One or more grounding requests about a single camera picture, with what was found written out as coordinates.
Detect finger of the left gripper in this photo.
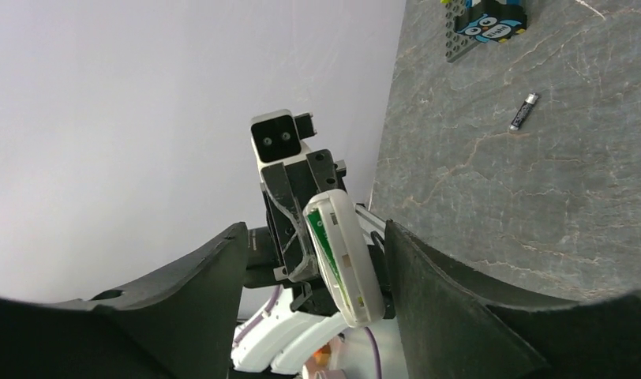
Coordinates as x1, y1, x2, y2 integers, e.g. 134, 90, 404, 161
261, 160, 319, 283

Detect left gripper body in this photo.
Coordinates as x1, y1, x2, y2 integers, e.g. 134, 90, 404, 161
244, 148, 397, 320

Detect green battery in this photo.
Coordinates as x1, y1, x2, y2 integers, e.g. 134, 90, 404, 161
306, 208, 350, 310

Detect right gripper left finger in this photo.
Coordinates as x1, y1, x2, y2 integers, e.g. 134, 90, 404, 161
0, 223, 248, 378

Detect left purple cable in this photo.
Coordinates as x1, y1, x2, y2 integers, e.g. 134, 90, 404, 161
232, 284, 283, 347

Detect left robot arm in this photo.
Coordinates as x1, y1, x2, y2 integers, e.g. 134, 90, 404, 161
231, 148, 395, 377

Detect white grey remote control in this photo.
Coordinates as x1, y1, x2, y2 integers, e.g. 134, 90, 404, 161
303, 189, 386, 328

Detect blue toy brick block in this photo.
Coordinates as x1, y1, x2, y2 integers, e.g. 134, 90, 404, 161
442, 0, 528, 63

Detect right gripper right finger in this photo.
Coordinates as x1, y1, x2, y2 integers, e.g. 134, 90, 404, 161
384, 221, 641, 378

